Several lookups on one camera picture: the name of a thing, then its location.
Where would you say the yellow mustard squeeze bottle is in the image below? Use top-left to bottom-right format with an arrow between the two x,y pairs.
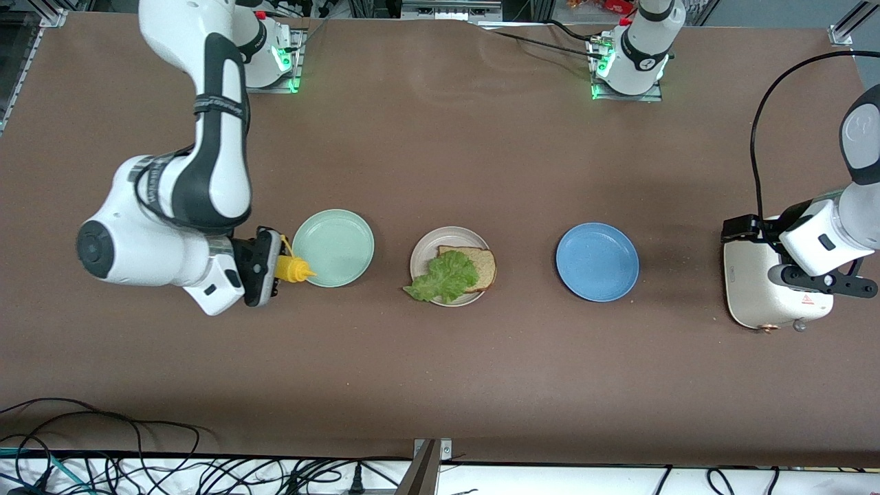
275,253 -> 318,285

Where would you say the green lettuce leaf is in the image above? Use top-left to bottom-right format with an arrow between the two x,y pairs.
402,250 -> 481,305

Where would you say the brown bread slice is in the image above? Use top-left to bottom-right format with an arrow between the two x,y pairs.
437,245 -> 497,294

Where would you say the green round plate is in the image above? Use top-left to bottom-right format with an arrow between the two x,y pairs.
291,209 -> 375,288

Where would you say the blue round plate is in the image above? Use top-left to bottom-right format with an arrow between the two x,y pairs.
555,222 -> 640,303

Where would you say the beige round plate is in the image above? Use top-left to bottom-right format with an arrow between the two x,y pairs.
410,226 -> 494,307

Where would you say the white two-slot toaster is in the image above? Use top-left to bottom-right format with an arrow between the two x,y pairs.
723,223 -> 835,334

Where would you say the grey power strip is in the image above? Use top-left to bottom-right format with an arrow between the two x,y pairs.
401,0 -> 504,20

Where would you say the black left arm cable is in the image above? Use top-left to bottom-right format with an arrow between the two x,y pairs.
749,49 -> 880,221

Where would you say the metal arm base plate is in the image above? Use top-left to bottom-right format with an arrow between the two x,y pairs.
590,38 -> 664,102
244,27 -> 305,94

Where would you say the aluminium frame profile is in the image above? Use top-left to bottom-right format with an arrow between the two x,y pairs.
828,0 -> 880,47

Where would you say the black looped floor cable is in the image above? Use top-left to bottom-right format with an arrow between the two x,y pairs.
0,397 -> 201,495

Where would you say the metal table bracket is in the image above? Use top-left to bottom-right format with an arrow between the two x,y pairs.
411,438 -> 453,495

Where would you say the black cable on table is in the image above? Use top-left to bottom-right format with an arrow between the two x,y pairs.
481,19 -> 607,61

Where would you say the teal cable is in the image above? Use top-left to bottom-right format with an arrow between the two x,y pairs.
0,447 -> 94,494

